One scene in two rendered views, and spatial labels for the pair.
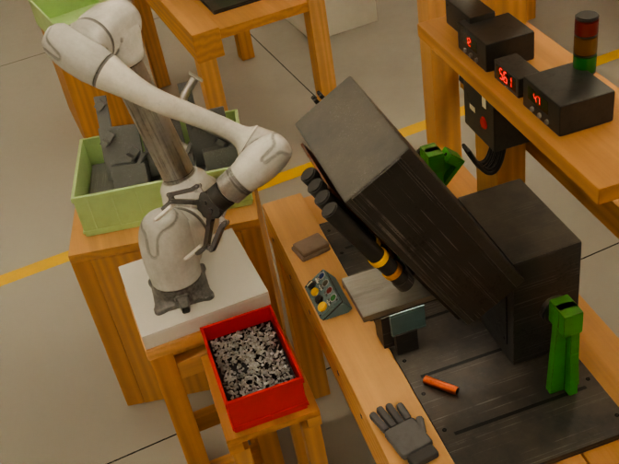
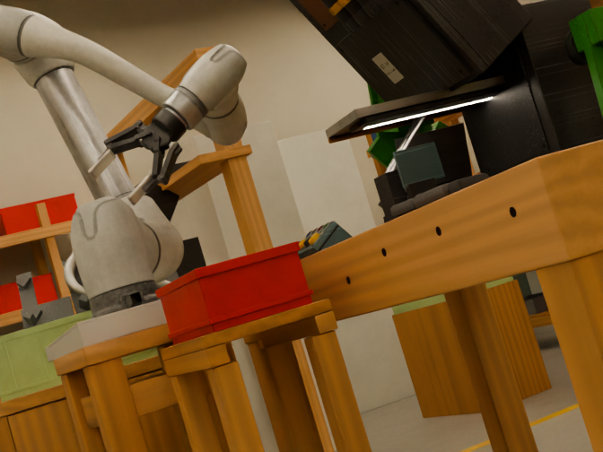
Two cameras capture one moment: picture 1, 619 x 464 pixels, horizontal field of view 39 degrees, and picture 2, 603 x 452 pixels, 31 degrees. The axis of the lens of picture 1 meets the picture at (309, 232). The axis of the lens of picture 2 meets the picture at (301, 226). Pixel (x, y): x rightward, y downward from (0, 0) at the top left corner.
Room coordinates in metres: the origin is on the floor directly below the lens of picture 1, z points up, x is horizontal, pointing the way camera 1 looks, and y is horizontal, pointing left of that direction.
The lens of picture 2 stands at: (-0.44, 0.46, 0.79)
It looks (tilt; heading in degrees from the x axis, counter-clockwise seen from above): 4 degrees up; 349
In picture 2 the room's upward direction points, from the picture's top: 17 degrees counter-clockwise
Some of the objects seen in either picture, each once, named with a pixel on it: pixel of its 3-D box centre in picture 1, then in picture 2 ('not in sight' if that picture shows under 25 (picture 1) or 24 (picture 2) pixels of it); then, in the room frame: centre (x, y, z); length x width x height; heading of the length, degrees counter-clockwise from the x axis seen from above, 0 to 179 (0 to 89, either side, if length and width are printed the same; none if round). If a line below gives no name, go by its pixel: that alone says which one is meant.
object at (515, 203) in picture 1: (515, 270); (535, 101); (1.68, -0.50, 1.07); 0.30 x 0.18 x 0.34; 11
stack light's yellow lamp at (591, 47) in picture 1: (585, 43); not in sight; (1.71, -0.67, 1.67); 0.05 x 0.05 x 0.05
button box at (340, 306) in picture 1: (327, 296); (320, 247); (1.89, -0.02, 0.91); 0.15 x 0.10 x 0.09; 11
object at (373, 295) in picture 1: (425, 278); (425, 108); (1.67, -0.27, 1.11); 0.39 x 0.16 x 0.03; 101
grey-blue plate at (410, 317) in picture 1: (408, 329); (423, 180); (1.64, -0.21, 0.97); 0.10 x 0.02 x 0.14; 101
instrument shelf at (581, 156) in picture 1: (540, 85); not in sight; (1.81, -0.60, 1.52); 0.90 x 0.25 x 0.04; 11
